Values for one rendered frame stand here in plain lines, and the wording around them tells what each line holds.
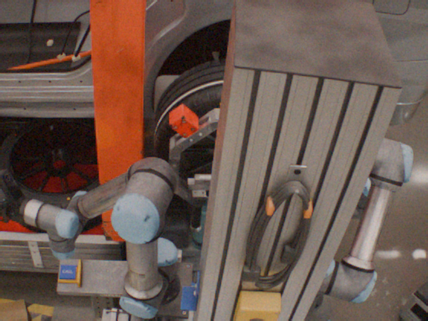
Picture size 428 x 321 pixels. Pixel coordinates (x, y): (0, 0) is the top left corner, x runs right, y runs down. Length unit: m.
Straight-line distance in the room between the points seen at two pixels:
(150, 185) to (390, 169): 0.77
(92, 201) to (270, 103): 0.92
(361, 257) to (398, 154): 0.35
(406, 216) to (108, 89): 2.21
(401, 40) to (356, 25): 1.58
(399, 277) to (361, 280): 1.41
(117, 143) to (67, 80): 0.62
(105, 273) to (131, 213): 1.11
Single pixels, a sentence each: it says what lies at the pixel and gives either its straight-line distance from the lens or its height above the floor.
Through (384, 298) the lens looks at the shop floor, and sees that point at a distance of 3.10.
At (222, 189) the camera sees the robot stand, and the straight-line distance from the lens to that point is 0.95.
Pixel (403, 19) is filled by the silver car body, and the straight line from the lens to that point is 2.46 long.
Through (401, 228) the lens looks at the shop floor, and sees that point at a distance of 3.43.
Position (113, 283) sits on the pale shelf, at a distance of 2.39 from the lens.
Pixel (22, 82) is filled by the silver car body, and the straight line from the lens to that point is 2.56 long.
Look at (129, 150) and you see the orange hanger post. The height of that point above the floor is 1.07.
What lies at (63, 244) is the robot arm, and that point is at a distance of 1.65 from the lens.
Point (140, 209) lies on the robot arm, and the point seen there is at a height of 1.46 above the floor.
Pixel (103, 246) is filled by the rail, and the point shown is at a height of 0.37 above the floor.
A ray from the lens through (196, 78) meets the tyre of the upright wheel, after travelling 2.22.
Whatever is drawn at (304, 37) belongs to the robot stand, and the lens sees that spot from 0.87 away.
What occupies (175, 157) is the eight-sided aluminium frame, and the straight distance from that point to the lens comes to 2.20.
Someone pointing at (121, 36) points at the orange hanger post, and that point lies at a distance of 1.69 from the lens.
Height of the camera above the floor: 2.48
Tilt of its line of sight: 45 degrees down
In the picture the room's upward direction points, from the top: 7 degrees clockwise
